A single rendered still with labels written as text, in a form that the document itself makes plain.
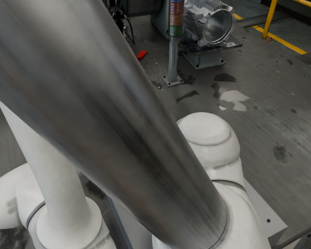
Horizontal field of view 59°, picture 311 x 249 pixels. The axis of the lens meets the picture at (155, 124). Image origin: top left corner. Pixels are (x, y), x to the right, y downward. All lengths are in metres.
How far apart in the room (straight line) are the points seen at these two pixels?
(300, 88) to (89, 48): 1.30
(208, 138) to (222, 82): 0.85
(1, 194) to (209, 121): 0.41
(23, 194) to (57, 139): 0.37
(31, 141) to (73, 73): 0.22
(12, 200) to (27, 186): 0.03
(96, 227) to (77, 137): 0.30
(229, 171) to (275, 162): 0.51
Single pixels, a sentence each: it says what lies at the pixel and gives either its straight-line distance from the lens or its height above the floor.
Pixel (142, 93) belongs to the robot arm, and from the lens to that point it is 0.21.
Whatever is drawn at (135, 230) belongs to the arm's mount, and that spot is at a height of 0.90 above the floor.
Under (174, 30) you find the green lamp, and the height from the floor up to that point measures 1.06.
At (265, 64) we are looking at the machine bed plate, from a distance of 1.55.
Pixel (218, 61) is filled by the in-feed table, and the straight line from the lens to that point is 1.49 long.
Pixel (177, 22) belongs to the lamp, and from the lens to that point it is 1.16.
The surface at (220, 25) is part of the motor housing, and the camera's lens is 1.44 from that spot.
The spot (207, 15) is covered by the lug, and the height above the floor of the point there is 1.08.
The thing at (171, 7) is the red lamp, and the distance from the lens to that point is 1.15.
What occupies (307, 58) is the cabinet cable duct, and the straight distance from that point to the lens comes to 3.50.
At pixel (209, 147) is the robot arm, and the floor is 1.16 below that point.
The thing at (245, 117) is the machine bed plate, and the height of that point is 0.80.
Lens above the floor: 1.53
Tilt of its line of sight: 43 degrees down
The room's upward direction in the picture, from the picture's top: straight up
